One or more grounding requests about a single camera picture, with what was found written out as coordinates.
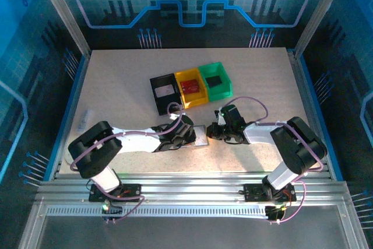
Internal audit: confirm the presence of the slotted grey cable duct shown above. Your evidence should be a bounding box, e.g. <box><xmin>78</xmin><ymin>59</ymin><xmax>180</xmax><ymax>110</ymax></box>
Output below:
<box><xmin>45</xmin><ymin>204</ymin><xmax>272</xmax><ymax>218</ymax></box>

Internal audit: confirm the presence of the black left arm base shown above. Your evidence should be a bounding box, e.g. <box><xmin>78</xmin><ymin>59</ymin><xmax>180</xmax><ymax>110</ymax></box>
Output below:
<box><xmin>89</xmin><ymin>183</ymin><xmax>143</xmax><ymax>203</ymax></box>

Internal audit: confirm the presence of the aluminium mounting rail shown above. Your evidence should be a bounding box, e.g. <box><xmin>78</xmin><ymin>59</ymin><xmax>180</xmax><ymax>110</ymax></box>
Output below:
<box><xmin>34</xmin><ymin>171</ymin><xmax>350</xmax><ymax>203</ymax></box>

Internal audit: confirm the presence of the black plastic bin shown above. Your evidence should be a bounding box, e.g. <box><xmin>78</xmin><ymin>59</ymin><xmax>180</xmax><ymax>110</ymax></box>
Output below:
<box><xmin>149</xmin><ymin>73</ymin><xmax>184</xmax><ymax>115</ymax></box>

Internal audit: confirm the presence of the white card in bin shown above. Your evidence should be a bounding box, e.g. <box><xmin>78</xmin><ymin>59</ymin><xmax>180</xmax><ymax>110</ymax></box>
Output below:
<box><xmin>154</xmin><ymin>85</ymin><xmax>175</xmax><ymax>99</ymax></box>

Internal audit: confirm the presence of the green plastic bin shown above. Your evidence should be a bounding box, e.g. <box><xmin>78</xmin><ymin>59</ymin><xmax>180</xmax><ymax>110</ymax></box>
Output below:
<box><xmin>198</xmin><ymin>61</ymin><xmax>234</xmax><ymax>103</ymax></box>

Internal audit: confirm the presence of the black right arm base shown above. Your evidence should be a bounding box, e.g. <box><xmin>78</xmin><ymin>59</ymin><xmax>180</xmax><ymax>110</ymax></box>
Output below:
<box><xmin>242</xmin><ymin>183</ymin><xmax>298</xmax><ymax>203</ymax></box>

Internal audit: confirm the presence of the aluminium side rail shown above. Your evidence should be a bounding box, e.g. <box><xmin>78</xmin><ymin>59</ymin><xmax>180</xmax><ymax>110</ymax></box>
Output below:
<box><xmin>288</xmin><ymin>50</ymin><xmax>333</xmax><ymax>180</ymax></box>

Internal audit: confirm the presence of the clear plastic tube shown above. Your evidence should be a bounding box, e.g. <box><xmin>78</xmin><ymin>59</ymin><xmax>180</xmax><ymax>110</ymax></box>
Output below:
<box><xmin>77</xmin><ymin>109</ymin><xmax>94</xmax><ymax>132</ymax></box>

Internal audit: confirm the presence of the black card in bin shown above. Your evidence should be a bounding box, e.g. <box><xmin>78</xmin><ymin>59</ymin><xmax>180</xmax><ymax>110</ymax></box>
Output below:
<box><xmin>205</xmin><ymin>75</ymin><xmax>224</xmax><ymax>88</ymax></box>

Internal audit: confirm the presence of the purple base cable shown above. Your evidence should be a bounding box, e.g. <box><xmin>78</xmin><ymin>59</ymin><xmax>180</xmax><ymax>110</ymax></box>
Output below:
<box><xmin>269</xmin><ymin>178</ymin><xmax>306</xmax><ymax>225</ymax></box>
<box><xmin>89</xmin><ymin>192</ymin><xmax>144</xmax><ymax>225</ymax></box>

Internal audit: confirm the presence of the red card in bin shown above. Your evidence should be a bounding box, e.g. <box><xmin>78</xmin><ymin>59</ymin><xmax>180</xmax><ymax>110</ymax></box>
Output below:
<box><xmin>180</xmin><ymin>79</ymin><xmax>202</xmax><ymax>92</ymax></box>

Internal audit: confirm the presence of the yellow plastic bin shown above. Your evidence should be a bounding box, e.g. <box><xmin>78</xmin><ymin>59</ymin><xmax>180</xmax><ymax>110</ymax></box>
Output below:
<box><xmin>174</xmin><ymin>68</ymin><xmax>209</xmax><ymax>110</ymax></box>

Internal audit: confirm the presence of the aluminium frame post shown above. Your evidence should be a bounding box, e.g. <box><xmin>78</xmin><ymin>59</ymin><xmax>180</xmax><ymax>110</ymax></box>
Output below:
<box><xmin>31</xmin><ymin>0</ymin><xmax>92</xmax><ymax>57</ymax></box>
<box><xmin>293</xmin><ymin>0</ymin><xmax>350</xmax><ymax>57</ymax></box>

